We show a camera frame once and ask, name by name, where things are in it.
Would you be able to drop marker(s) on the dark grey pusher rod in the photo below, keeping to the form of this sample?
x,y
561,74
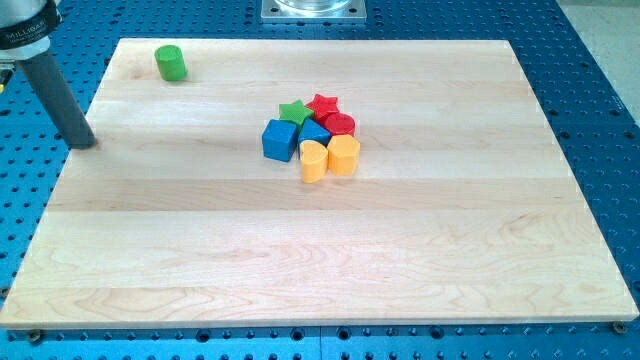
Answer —
x,y
48,83

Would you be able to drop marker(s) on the blue cube block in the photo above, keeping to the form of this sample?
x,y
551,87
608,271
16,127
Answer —
x,y
279,140

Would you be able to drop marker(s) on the green cylinder block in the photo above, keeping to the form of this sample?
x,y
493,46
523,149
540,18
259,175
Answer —
x,y
170,62

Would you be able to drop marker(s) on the green star block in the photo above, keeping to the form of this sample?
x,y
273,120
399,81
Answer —
x,y
295,112

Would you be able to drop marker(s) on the blue triangle block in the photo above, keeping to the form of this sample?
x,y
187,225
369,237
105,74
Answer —
x,y
311,130

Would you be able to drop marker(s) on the red star block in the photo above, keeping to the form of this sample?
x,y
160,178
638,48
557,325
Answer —
x,y
323,107

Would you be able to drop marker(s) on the yellow heart block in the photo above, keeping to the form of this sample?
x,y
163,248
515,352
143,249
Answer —
x,y
314,161

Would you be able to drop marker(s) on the red cylinder block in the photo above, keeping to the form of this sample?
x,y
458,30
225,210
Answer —
x,y
340,124

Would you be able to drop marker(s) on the yellow hexagon block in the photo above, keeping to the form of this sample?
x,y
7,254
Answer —
x,y
343,154

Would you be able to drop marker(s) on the light wooden board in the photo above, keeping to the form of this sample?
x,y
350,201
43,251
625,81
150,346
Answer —
x,y
462,209

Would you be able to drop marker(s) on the blue perforated table plate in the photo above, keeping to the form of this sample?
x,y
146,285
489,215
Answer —
x,y
597,126

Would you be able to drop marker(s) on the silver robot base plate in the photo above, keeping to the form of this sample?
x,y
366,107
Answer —
x,y
313,11

